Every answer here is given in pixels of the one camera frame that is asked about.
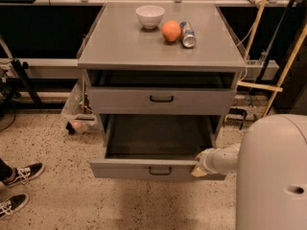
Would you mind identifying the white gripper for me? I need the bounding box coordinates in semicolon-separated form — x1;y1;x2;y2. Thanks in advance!
191;143;241;177

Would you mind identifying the grey drawer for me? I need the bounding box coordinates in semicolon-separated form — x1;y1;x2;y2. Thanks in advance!
89;114;215;181
88;87;236;115

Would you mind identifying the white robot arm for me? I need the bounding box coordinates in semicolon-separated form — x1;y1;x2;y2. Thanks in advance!
191;114;307;230

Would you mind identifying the grey drawer cabinet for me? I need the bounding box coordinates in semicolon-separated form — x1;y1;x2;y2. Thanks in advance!
77;1;248;139

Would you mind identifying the grey top drawer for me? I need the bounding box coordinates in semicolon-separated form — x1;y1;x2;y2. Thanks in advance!
88;87;236;115

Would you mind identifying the black clamp on floor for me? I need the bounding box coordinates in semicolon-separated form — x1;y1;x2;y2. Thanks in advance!
225;107;248;129

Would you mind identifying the clear plastic bin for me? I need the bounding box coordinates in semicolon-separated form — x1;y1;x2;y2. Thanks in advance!
61;80;99;134

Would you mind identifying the silver blue soda can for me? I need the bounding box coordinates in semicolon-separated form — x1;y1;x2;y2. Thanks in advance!
179;21;196;48

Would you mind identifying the orange fruit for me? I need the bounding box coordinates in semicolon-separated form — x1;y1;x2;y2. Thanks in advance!
161;21;181;42

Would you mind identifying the white bowl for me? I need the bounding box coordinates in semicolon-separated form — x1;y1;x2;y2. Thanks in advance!
135;5;165;29

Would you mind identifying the black sneaker upper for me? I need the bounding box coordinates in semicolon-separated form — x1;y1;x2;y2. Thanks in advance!
0;163;45;187

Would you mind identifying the black sneaker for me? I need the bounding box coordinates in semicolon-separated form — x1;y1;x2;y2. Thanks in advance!
0;163;45;187
0;194;29;219

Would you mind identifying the black sneaker lower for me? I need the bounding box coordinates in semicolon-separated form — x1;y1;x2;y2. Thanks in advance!
0;194;29;219

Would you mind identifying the black tripod stand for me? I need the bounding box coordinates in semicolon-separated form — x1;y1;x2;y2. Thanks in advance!
0;35;42;107

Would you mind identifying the wooden easel frame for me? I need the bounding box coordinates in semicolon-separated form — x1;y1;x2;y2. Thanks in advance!
250;0;307;114

